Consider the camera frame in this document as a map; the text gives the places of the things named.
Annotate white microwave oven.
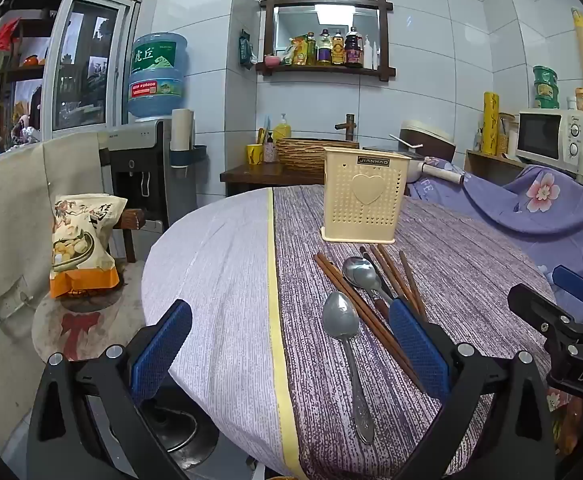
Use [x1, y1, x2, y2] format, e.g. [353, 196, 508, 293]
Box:
[515, 108, 583, 176]

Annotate bamboo style faucet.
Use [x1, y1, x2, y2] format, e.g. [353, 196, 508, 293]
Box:
[335, 114, 359, 142]

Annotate wall power socket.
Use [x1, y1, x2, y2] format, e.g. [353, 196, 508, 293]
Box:
[0, 275, 35, 333]

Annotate grey water dispenser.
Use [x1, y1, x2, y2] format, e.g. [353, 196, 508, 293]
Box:
[108, 120, 172, 226]

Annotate woven pattern basin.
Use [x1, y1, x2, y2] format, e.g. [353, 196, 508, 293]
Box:
[275, 136, 359, 177]

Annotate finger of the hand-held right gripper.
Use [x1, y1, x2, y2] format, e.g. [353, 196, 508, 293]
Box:
[551, 265, 583, 311]
[508, 284, 572, 341]

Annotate dark soy sauce bottle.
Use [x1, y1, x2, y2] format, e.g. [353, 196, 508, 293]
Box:
[344, 26, 363, 68]

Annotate brown white rice cooker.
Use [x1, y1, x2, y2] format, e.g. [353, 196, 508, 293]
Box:
[400, 120, 457, 161]

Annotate cream plastic utensil holder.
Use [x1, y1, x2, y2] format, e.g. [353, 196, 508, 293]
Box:
[320, 146, 412, 245]

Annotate wooden display shelf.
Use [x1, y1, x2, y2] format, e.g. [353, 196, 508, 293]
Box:
[0, 15, 52, 161]

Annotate printed snack bag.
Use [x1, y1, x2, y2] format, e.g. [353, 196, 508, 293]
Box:
[49, 194, 128, 298]

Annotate blue-grey wall rack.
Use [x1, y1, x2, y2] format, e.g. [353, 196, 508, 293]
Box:
[169, 145, 207, 168]

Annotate blue water jug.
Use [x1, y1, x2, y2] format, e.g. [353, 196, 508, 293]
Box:
[128, 32, 190, 122]

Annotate yellow roll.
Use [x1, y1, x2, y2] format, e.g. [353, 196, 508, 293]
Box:
[482, 91, 501, 156]

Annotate white pan with lid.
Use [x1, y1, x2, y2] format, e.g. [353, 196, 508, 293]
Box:
[362, 145, 465, 183]

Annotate dark wooden counter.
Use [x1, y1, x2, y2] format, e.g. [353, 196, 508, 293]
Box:
[220, 162, 332, 196]

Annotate round stool with red bow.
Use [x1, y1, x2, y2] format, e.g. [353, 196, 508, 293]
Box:
[32, 280, 145, 363]

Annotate red decoration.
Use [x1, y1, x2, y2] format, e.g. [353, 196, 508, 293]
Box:
[0, 17, 22, 51]

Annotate green hanging packet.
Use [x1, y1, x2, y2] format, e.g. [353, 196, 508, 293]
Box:
[239, 30, 256, 68]

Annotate dark wooden stool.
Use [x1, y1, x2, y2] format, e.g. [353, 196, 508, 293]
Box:
[114, 208, 165, 263]

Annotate light wooden cabinet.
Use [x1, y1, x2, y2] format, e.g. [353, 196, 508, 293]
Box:
[464, 149, 527, 186]

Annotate dark metal table base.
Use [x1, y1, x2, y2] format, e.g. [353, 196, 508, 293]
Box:
[142, 400, 220, 471]

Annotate glass storage jar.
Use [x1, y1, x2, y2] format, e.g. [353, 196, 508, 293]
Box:
[499, 112, 517, 156]

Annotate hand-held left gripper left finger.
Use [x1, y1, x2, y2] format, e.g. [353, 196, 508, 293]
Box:
[26, 299, 207, 480]

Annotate silver metal spoon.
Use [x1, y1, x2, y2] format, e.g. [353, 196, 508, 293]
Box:
[321, 291, 376, 446]
[342, 256, 395, 306]

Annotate wooden framed mirror shelf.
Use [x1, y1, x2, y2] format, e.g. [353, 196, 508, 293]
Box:
[256, 0, 397, 82]

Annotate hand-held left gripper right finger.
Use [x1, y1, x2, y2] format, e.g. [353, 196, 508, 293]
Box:
[386, 299, 557, 480]

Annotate beige cloth panel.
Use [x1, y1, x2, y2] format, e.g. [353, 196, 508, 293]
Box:
[0, 132, 115, 436]

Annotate purple floral cloth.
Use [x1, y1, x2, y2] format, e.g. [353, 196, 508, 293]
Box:
[406, 157, 583, 326]

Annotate sliding window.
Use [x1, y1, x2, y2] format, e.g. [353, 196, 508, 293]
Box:
[46, 0, 140, 136]

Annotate white paper cup tube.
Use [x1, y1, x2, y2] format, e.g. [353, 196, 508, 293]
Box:
[172, 108, 195, 153]

